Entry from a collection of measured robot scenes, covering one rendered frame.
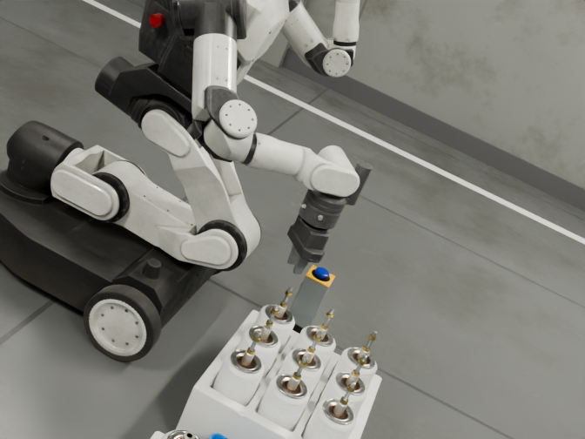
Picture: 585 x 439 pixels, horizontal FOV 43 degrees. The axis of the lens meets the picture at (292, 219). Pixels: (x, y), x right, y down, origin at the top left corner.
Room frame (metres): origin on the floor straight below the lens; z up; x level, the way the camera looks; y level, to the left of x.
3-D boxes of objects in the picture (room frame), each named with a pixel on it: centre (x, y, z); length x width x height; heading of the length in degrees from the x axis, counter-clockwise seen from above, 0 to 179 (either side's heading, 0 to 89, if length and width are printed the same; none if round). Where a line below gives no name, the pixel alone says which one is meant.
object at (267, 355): (1.50, -0.05, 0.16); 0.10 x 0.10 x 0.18
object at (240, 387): (1.38, -0.03, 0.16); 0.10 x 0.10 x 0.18
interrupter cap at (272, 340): (1.50, -0.05, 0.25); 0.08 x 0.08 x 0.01
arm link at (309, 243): (1.50, -0.05, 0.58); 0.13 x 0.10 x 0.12; 32
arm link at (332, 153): (1.51, -0.06, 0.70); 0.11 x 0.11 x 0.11; 25
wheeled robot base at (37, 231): (1.81, 0.50, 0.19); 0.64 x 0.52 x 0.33; 83
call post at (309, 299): (1.78, -0.13, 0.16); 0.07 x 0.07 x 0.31; 82
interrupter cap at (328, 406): (1.35, -0.27, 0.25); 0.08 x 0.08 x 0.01
